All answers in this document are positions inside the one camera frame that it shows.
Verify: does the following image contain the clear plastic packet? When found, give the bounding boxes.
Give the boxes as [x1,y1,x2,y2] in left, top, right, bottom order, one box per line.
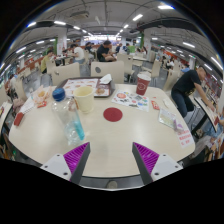
[157,107,178,130]

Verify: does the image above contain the crumpled white napkin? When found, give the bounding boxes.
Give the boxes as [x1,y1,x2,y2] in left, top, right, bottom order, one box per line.
[99,73,113,85]

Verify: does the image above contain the ceiling lights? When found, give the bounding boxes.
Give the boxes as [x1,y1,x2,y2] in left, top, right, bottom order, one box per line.
[0,3,224,73]

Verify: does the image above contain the ceiling air conditioner unit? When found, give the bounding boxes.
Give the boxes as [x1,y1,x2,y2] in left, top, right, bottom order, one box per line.
[69,10,90,19]

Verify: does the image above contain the flat round red coaster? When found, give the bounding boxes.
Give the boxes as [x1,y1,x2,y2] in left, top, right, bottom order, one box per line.
[102,106,124,123]

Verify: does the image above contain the red paper cup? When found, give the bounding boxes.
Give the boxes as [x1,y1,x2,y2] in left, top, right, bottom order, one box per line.
[135,73,152,97]

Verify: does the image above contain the white sticker sheet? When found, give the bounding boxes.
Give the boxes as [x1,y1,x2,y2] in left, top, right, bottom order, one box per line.
[111,89,151,113]

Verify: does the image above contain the person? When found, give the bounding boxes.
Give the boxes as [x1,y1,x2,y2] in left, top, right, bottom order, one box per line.
[127,42,137,54]
[69,43,86,64]
[170,65,218,118]
[40,49,55,74]
[96,40,118,63]

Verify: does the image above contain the pink-printed paper notice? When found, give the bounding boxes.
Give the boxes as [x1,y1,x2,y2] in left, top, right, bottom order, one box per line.
[175,128,196,149]

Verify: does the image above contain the clear blue-capped water bottle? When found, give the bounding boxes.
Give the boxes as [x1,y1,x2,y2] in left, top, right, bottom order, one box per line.
[51,87,86,147]

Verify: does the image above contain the printed paper tray liner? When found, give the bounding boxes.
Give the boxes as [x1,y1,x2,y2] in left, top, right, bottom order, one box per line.
[63,78,111,98]

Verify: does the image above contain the small red wallet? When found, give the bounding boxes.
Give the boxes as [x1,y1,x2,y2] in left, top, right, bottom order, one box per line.
[13,112,25,127]

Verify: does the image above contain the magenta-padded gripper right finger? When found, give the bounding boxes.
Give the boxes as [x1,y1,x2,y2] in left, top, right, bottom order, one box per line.
[131,142,184,186]

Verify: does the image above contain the white paper napkin stack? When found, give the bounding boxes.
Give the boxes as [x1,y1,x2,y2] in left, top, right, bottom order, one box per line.
[19,96,36,115]

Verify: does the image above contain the beige dining chairs group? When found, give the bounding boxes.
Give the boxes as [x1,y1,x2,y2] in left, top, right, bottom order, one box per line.
[13,49,183,98]

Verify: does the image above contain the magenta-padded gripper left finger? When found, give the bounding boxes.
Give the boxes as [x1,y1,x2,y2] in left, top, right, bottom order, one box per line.
[40,141,92,185]

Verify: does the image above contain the small red sauce packet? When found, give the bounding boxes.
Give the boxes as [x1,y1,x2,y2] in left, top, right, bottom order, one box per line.
[150,99,161,111]

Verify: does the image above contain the cream mug with brown handle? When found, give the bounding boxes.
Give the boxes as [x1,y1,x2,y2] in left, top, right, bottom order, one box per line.
[72,85,96,114]

